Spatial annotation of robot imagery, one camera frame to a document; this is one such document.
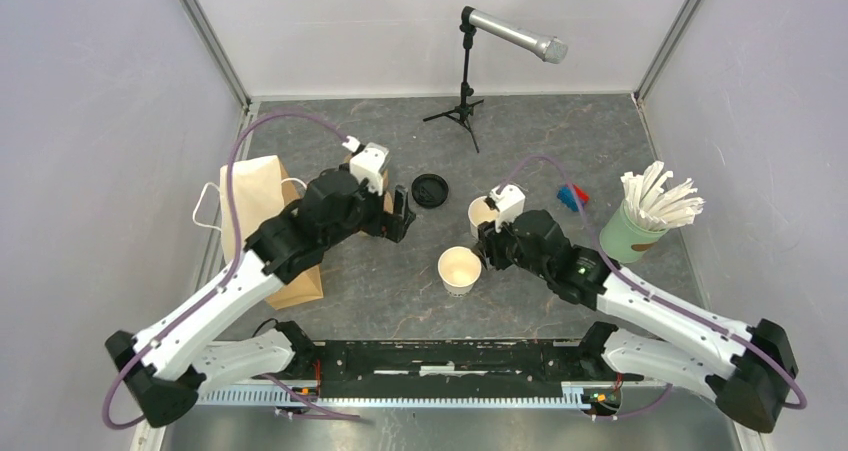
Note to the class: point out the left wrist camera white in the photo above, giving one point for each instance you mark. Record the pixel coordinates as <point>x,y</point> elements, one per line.
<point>368,164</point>

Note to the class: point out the green cup holder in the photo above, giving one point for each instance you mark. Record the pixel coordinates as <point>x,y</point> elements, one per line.
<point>625,241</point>

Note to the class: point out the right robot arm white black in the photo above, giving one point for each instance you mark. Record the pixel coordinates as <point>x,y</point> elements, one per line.
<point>748,371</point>

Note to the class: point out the blue red block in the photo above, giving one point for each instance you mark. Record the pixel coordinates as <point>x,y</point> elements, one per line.
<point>572,197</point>

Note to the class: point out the silver microphone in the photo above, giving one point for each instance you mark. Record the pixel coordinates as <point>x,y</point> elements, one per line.
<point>549,49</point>

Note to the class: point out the black microphone tripod stand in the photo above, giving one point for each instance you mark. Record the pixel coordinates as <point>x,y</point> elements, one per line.
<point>462,112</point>

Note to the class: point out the white paper cup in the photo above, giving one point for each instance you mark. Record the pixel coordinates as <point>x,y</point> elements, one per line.
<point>479,212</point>
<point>459,269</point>

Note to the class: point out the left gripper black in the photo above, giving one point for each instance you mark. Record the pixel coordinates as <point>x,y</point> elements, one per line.
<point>393,226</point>

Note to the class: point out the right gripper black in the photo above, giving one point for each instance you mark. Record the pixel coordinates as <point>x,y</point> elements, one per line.
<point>488,250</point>

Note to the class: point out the cardboard cup carrier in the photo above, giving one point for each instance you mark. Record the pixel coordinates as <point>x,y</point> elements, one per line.
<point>370,201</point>

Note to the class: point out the white wrapped straws bundle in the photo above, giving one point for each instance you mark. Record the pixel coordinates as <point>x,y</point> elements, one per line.
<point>651,205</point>

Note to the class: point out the brown paper bag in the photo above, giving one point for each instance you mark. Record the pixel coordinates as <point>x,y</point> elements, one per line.
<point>262,188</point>

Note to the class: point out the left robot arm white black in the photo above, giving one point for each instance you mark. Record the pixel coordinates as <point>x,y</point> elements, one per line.
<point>163,369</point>

